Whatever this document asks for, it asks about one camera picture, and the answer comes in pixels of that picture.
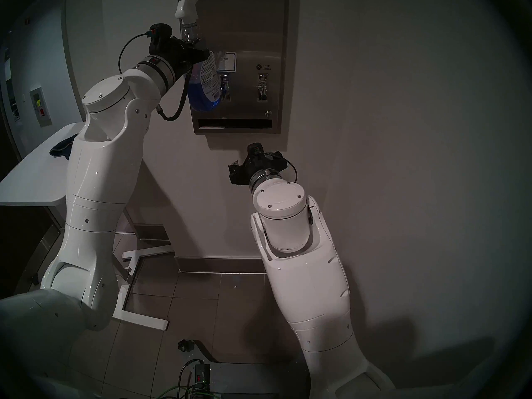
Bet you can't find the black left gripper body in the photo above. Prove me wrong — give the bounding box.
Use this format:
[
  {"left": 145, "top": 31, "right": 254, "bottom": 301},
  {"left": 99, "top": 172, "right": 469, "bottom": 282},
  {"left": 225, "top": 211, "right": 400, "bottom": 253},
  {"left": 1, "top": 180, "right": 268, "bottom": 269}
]
[{"left": 164, "top": 37, "right": 195, "bottom": 81}]

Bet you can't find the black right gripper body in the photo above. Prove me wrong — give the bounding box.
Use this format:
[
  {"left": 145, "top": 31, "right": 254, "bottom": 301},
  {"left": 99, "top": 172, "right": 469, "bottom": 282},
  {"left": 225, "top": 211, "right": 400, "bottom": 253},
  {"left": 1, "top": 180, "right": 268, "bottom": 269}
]
[{"left": 234, "top": 155, "right": 271, "bottom": 185}]

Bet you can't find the blue cleaner spray bottle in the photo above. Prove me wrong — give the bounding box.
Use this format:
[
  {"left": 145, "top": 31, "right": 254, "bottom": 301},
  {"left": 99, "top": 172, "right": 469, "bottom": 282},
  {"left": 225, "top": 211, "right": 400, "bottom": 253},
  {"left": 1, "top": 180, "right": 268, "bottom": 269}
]
[{"left": 175, "top": 0, "right": 222, "bottom": 112}]

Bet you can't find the grey robot base platform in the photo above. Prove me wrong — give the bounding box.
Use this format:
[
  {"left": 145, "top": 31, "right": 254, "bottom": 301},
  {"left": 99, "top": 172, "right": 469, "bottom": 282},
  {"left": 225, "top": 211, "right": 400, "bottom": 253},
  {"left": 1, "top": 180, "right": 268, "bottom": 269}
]
[{"left": 195, "top": 340, "right": 310, "bottom": 399}]

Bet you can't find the white blue-edged dispenser sticker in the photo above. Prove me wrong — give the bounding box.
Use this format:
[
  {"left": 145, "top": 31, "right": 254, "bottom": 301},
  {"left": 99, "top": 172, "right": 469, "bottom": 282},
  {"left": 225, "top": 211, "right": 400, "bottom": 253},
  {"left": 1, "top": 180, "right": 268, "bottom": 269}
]
[{"left": 214, "top": 52, "right": 236, "bottom": 72}]

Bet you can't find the dark blue cloth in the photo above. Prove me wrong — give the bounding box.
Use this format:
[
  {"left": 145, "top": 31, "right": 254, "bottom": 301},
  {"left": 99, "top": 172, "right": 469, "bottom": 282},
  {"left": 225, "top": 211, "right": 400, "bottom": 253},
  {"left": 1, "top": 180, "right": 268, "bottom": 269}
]
[{"left": 49, "top": 134, "right": 78, "bottom": 158}]

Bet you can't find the black box with red light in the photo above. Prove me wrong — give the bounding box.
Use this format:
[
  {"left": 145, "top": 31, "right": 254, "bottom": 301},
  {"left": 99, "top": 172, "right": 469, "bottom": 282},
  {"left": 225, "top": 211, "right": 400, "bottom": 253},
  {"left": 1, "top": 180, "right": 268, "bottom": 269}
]
[{"left": 193, "top": 363, "right": 212, "bottom": 391}]

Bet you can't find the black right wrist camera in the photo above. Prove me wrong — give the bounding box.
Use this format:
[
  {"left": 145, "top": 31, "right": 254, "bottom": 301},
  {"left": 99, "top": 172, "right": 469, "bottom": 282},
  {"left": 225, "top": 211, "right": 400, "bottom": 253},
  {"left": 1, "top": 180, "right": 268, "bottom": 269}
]
[{"left": 246, "top": 142, "right": 287, "bottom": 172}]

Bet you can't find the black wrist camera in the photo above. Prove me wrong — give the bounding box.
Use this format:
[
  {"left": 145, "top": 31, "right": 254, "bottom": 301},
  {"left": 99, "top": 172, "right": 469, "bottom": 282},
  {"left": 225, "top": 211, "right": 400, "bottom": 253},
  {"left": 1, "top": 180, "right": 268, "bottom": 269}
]
[
  {"left": 246, "top": 142, "right": 287, "bottom": 172},
  {"left": 148, "top": 23, "right": 173, "bottom": 56}
]

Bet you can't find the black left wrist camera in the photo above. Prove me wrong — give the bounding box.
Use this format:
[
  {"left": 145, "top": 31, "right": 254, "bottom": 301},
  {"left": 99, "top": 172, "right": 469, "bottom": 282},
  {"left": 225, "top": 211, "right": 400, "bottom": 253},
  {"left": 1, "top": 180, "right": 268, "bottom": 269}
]
[{"left": 148, "top": 23, "right": 173, "bottom": 56}]

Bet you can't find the thick black left wrist cable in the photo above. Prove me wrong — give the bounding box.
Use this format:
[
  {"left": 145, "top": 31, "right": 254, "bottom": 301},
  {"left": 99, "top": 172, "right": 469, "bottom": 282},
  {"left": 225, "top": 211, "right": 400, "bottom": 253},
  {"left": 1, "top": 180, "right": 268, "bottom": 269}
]
[{"left": 156, "top": 64, "right": 193, "bottom": 121}]

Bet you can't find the stainless steel wall dispenser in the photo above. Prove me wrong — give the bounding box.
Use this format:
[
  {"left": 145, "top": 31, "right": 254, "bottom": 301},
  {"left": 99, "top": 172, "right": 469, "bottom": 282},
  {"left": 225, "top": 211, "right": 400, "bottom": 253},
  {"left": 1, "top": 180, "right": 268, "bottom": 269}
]
[{"left": 178, "top": 0, "right": 290, "bottom": 134}]

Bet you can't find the thin black left wrist cable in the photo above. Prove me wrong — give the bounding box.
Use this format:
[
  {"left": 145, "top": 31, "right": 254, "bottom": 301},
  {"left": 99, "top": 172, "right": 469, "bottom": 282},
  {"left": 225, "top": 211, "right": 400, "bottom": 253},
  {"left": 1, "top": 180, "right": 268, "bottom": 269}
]
[{"left": 118, "top": 31, "right": 153, "bottom": 76}]

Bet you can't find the white wall switch box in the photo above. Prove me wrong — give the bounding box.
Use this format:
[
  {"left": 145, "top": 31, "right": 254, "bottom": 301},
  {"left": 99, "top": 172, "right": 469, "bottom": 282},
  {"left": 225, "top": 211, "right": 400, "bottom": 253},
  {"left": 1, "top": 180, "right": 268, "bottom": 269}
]
[{"left": 29, "top": 86, "right": 52, "bottom": 128}]

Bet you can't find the black base cable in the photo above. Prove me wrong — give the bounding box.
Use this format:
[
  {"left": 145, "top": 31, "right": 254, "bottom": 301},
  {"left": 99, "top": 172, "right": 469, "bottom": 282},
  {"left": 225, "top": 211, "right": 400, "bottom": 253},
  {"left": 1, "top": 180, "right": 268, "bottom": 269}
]
[{"left": 178, "top": 359, "right": 204, "bottom": 394}]

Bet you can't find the green cable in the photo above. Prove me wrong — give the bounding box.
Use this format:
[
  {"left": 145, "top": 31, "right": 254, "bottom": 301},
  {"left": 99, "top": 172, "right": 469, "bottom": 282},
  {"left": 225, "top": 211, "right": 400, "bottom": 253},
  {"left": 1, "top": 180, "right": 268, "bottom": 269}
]
[{"left": 156, "top": 385, "right": 204, "bottom": 399}]

